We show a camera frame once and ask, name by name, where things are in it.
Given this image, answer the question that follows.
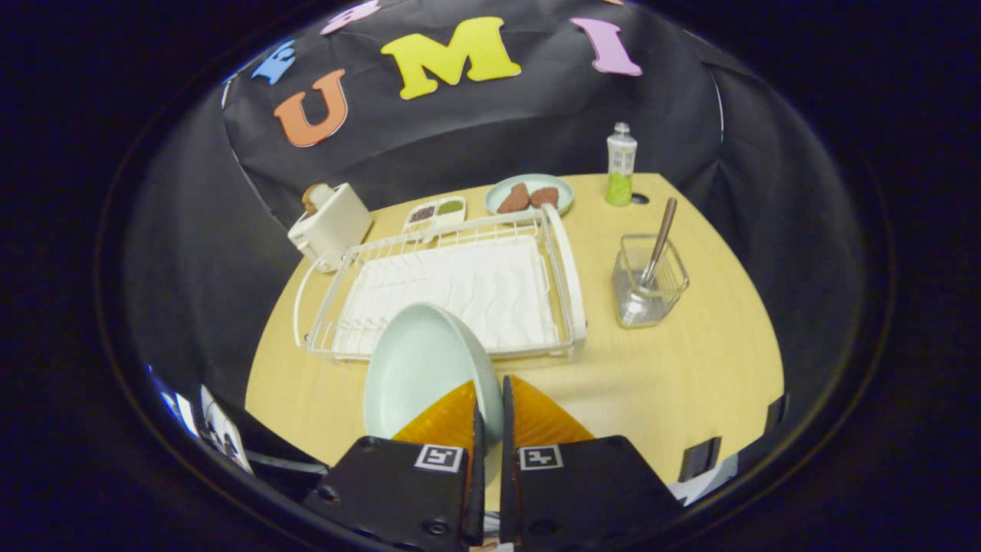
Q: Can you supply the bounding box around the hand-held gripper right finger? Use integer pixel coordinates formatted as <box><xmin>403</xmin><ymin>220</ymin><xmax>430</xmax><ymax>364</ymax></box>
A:
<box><xmin>500</xmin><ymin>374</ymin><xmax>685</xmax><ymax>551</ymax></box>

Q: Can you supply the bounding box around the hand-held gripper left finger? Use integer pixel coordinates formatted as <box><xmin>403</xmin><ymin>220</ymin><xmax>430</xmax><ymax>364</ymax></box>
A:
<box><xmin>301</xmin><ymin>379</ymin><xmax>487</xmax><ymax>551</ymax></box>

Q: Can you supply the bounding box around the metal wire basket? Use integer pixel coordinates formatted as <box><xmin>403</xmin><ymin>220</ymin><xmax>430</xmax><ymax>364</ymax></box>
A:
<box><xmin>612</xmin><ymin>234</ymin><xmax>690</xmax><ymax>329</ymax></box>

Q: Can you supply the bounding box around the white wire dish rack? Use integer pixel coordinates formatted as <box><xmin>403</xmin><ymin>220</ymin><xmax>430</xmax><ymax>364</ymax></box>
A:
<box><xmin>294</xmin><ymin>203</ymin><xmax>588</xmax><ymax>363</ymax></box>

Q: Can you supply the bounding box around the brown handled spoon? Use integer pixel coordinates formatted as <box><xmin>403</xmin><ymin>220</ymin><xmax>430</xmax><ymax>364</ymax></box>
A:
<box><xmin>640</xmin><ymin>197</ymin><xmax>678</xmax><ymax>288</ymax></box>

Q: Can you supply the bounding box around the white divided sauce dish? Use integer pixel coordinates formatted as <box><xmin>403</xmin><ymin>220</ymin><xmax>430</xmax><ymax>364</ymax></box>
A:
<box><xmin>403</xmin><ymin>196</ymin><xmax>467</xmax><ymax>233</ymax></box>

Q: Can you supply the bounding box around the pale green plate with food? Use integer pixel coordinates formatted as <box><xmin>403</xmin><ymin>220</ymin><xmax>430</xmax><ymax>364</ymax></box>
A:
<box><xmin>484</xmin><ymin>173</ymin><xmax>575</xmax><ymax>217</ymax></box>

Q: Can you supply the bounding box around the computer monitor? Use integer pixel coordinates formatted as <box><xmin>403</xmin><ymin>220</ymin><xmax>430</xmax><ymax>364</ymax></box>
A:
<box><xmin>149</xmin><ymin>368</ymin><xmax>200</xmax><ymax>439</ymax></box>

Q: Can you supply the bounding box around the white toaster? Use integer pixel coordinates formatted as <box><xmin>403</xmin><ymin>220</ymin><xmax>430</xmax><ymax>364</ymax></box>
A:
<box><xmin>287</xmin><ymin>182</ymin><xmax>374</xmax><ymax>273</ymax></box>

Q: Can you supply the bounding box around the green drink bottle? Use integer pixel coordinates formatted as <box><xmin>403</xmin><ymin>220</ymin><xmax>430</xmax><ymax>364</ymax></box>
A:
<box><xmin>605</xmin><ymin>123</ymin><xmax>638</xmax><ymax>207</ymax></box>

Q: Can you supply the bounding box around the black backdrop cloth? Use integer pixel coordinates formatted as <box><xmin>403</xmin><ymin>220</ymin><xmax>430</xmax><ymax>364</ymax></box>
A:
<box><xmin>121</xmin><ymin>0</ymin><xmax>876</xmax><ymax>468</ymax></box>

